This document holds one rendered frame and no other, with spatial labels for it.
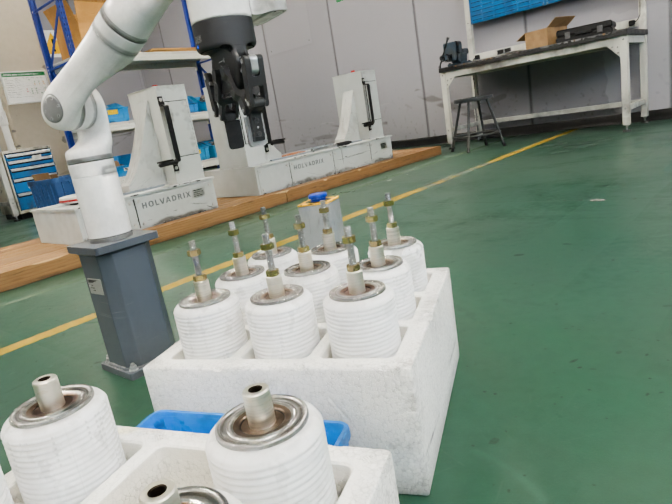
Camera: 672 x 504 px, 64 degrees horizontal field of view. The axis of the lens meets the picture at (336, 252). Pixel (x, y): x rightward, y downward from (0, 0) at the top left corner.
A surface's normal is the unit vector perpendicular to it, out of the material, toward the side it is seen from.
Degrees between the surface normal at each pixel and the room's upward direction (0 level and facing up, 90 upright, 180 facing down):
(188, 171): 90
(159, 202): 90
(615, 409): 0
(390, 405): 90
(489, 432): 0
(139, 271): 90
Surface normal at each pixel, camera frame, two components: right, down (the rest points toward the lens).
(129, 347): 0.08, 0.23
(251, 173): -0.64, 0.29
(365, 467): -0.16, -0.96
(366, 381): -0.31, 0.28
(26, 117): 0.75, 0.04
